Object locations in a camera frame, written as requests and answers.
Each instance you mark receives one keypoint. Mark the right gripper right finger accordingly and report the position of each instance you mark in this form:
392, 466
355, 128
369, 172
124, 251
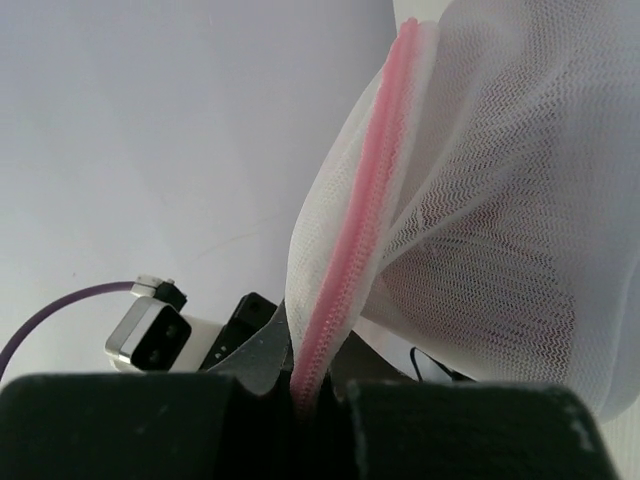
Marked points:
382, 425

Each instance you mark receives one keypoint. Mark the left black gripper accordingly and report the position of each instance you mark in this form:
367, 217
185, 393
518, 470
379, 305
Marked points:
250, 316

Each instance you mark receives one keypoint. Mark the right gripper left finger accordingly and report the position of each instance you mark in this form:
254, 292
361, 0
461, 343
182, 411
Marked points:
232, 422

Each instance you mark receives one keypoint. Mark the pink trimmed mesh laundry bag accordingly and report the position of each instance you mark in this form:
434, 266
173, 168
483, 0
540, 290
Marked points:
482, 203

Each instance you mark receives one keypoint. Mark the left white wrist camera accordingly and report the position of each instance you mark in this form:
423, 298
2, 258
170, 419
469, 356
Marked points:
155, 335

